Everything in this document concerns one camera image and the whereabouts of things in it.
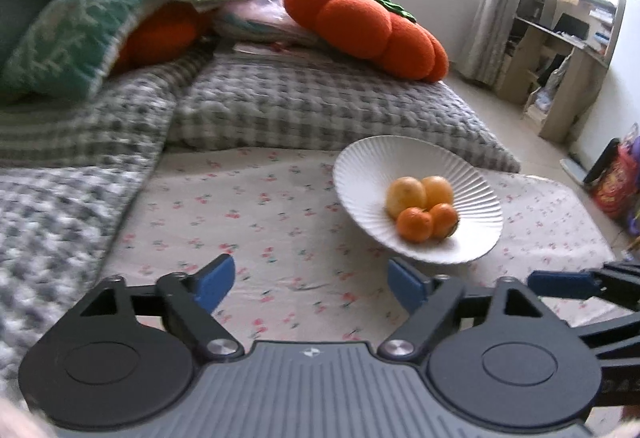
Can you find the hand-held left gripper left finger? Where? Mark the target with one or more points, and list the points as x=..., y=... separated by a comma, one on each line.
x=216, y=282

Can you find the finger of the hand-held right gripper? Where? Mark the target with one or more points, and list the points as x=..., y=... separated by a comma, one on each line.
x=562, y=283
x=615, y=335

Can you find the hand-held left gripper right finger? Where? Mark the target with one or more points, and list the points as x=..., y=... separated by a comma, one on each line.
x=405, y=287

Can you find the white ribbed plate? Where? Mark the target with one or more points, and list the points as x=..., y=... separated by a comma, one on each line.
x=365, y=178

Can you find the orange tangerine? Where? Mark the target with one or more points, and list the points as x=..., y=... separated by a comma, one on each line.
x=445, y=218
x=414, y=224

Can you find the cherry print sheet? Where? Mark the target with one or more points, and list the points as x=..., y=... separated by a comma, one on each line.
x=280, y=218

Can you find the yellow lemon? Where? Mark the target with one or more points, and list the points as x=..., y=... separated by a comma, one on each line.
x=404, y=195
x=439, y=190

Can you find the purple package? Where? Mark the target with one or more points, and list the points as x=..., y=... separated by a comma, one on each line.
x=635, y=223

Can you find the red printed bag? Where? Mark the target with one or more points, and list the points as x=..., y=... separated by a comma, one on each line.
x=617, y=188

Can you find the white floor item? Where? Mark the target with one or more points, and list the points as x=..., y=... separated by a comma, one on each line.
x=572, y=170

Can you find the black flat case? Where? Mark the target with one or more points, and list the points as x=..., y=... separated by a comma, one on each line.
x=600, y=163

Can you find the grey checked quilt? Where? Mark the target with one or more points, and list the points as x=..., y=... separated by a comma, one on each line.
x=300, y=108

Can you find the wooden desk shelf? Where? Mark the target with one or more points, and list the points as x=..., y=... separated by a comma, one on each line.
x=575, y=68

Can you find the orange plush cushion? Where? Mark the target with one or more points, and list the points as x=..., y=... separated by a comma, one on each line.
x=160, y=36

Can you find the black laptop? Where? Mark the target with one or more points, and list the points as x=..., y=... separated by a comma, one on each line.
x=570, y=26

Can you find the orange pumpkin cushion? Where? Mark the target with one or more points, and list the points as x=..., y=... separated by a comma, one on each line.
x=360, y=23

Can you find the beige curtain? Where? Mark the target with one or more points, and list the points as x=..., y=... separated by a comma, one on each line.
x=500, y=3

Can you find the green patterned pillow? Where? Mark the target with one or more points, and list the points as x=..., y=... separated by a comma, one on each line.
x=65, y=33

